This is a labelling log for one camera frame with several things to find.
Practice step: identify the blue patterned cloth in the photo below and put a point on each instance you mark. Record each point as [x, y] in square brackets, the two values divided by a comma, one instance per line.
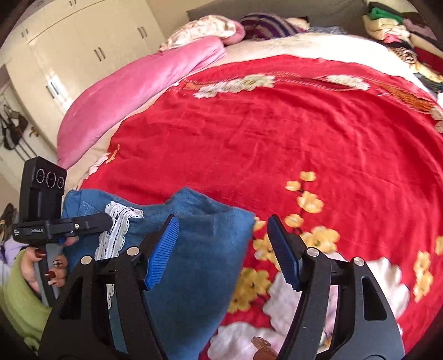
[325, 30]

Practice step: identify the blue pants with lace trim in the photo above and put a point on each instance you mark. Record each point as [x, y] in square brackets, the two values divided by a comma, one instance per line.
[204, 277]

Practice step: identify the pink quilt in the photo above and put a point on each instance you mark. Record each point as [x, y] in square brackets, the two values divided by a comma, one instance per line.
[131, 90]

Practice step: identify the dark shoe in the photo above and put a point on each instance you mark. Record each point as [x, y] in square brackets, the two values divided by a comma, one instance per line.
[7, 216]

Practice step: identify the stack of folded clothes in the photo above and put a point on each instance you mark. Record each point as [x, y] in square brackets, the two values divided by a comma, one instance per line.
[391, 31]

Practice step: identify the person's left forearm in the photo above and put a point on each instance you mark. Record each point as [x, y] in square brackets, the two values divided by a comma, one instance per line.
[20, 311]

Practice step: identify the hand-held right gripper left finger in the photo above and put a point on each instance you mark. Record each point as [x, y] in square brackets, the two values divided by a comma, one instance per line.
[162, 256]

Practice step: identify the cream floral pillow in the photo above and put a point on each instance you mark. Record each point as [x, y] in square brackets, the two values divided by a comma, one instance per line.
[200, 29]

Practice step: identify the cream wardrobe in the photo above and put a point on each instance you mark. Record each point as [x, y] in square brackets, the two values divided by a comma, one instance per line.
[86, 41]

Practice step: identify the person's left hand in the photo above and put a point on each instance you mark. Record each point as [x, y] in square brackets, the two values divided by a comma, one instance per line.
[57, 277]

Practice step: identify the grey headboard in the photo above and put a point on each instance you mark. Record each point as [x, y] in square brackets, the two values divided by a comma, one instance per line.
[332, 14]

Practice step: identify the red floral blanket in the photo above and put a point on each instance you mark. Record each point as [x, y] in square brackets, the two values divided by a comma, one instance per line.
[277, 138]

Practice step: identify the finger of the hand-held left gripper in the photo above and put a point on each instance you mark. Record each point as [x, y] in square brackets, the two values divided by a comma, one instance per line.
[95, 223]

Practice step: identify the brown hanging bag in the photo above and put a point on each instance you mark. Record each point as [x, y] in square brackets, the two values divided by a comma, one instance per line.
[14, 131]

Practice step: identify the purple striped pillow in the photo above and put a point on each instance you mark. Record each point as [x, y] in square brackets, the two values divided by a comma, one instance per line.
[266, 26]

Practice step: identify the lavender cloth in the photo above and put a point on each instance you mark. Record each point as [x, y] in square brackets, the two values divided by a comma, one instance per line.
[10, 249]

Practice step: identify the brown textured object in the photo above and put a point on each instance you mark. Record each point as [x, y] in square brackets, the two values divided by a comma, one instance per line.
[263, 348]

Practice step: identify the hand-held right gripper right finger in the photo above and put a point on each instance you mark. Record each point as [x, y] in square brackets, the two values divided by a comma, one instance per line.
[285, 256]

